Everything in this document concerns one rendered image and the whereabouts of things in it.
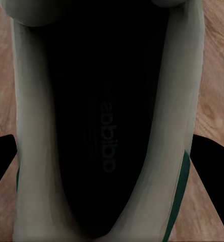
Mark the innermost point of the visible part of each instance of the gym shoe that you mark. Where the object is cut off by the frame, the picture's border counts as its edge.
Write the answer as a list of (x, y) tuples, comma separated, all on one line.
[(106, 100)]

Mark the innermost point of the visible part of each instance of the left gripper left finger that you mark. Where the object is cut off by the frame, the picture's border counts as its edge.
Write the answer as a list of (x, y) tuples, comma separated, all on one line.
[(8, 150)]

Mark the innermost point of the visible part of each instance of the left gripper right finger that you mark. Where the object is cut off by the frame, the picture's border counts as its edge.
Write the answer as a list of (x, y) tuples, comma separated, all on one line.
[(208, 159)]

